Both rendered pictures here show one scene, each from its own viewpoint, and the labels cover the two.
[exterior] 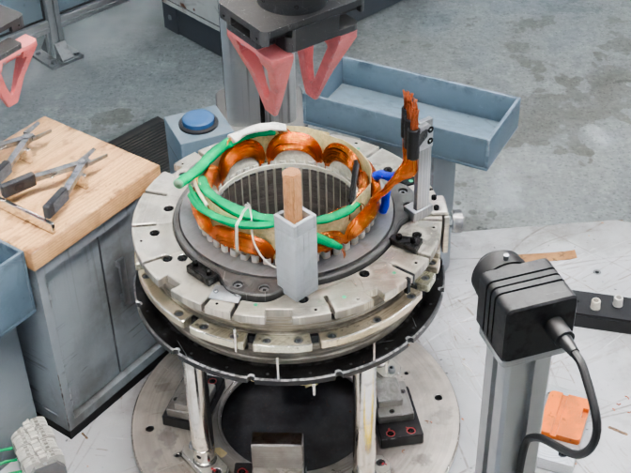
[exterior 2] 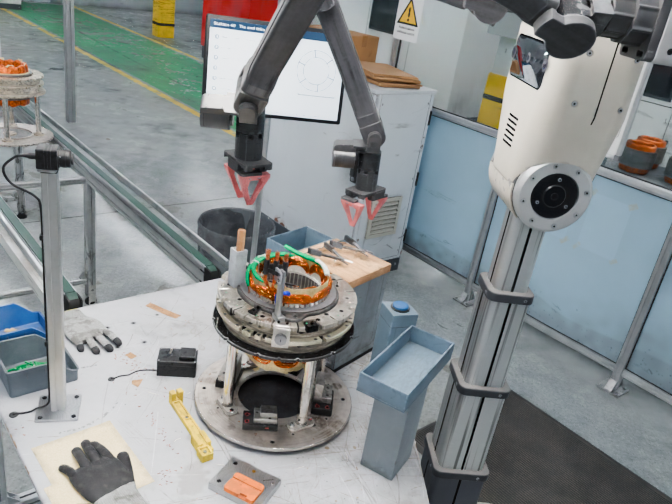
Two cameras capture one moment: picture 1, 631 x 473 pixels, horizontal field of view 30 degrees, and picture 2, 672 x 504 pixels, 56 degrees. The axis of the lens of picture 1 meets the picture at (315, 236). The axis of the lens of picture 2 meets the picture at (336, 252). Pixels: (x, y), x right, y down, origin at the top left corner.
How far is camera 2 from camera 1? 1.63 m
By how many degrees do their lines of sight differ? 75
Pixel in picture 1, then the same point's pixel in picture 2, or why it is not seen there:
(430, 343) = (322, 457)
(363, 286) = (230, 297)
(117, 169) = (347, 273)
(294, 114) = (468, 379)
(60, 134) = (375, 265)
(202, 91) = not seen: outside the picture
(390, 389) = (268, 410)
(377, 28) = not seen: outside the picture
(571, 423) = (236, 486)
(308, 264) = (232, 271)
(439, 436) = (244, 436)
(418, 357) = (304, 441)
